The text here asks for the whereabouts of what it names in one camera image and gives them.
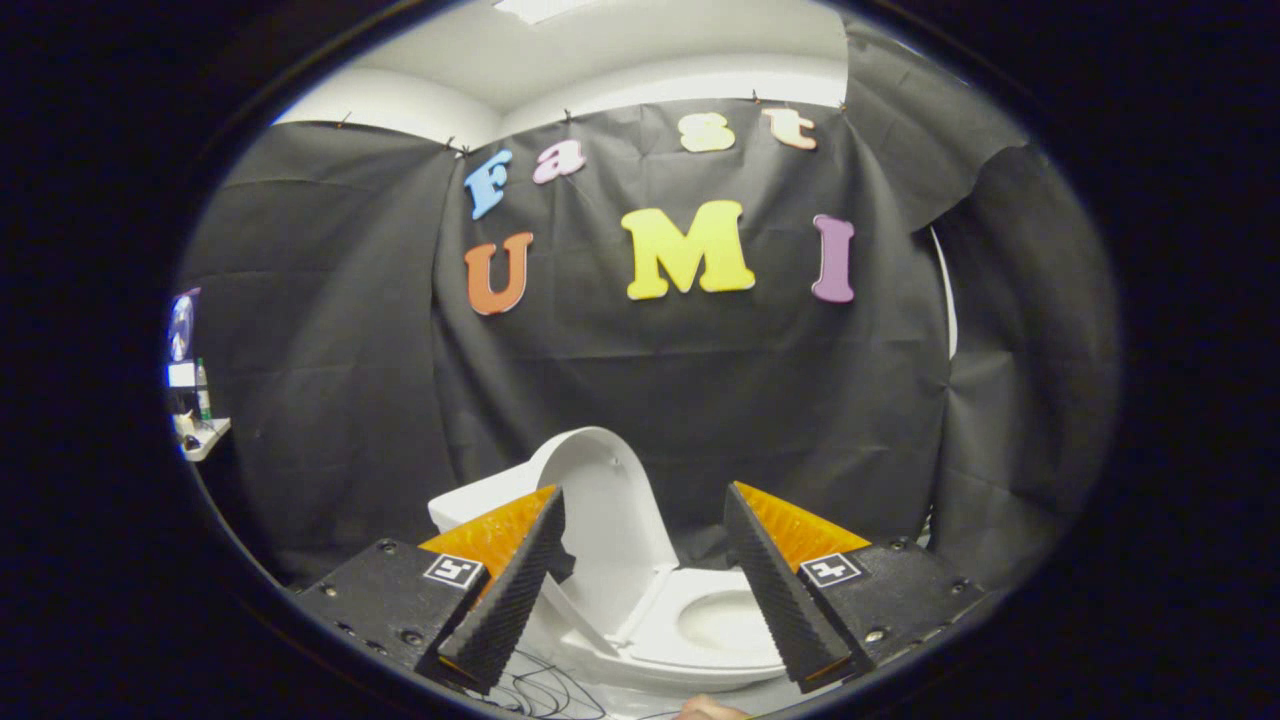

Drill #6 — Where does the round shiny disc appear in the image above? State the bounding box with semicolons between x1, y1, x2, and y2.
167;290;201;363

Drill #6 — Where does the white wall shelf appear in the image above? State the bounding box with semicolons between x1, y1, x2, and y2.
175;416;233;462

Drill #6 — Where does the white toilet lid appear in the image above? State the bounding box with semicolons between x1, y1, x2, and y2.
528;427;683;643

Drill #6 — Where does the black backdrop cloth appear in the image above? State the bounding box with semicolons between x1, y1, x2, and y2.
170;20;1121;593

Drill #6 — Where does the white toilet tank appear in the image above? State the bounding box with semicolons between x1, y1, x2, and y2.
428;465;561;538

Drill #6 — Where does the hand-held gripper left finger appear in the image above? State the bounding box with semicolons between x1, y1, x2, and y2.
295;485;568;694

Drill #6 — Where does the thin black cable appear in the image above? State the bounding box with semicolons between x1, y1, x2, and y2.
478;648;609;720

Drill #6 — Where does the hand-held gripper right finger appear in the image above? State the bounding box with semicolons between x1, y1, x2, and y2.
722;482;1001;694

